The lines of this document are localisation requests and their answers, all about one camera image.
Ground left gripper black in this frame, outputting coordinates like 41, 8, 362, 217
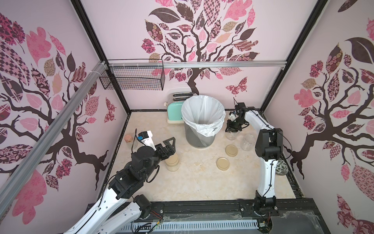
142, 137, 176, 179

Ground glass jar tan lid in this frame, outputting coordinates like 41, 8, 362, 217
225, 131, 240, 140
165, 153, 180, 172
241, 134, 256, 151

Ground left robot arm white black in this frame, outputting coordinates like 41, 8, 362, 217
67, 137, 176, 234

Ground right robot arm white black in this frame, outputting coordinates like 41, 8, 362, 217
225, 101, 283, 216

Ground white trash bag liner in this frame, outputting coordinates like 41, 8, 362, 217
181, 95, 226, 137

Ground small jar pink lid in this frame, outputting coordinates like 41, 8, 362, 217
123, 134, 138, 150

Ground mint green toaster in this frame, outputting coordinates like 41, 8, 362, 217
166, 92, 194, 124

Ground patterned ball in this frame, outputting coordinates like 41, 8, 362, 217
276, 160, 289, 176

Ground aluminium rail back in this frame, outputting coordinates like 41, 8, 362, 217
109, 60, 287, 69

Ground aluminium rail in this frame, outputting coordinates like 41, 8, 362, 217
1, 61, 108, 215
109, 60, 287, 69

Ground white slotted cable duct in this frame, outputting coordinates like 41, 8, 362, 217
117, 220, 259, 234

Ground black wire basket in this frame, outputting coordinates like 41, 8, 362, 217
100, 58, 166, 91

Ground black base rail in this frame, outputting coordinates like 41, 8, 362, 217
129, 199, 329, 234

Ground aluminium rail left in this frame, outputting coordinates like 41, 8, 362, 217
1, 61, 108, 215

